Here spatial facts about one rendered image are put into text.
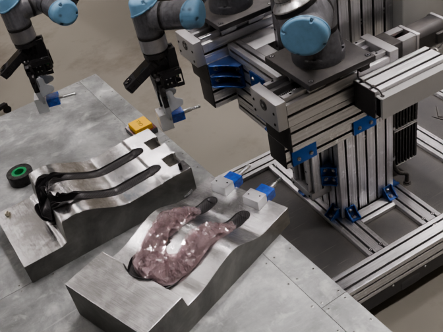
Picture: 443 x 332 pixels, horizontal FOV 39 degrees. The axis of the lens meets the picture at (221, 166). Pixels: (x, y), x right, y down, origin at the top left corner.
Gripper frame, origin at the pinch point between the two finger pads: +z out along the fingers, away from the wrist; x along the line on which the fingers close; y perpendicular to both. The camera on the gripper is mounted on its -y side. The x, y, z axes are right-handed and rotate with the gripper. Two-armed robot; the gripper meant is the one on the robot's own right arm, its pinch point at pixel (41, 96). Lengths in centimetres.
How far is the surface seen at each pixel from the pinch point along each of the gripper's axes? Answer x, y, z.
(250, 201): -69, 51, 8
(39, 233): -56, -4, 9
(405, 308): -52, 101, 95
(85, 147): -13.4, 9.1, 15.0
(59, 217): -61, 4, 2
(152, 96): 144, 35, 95
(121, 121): -3.7, 22.2, 15.1
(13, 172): -21.3, -13.0, 11.4
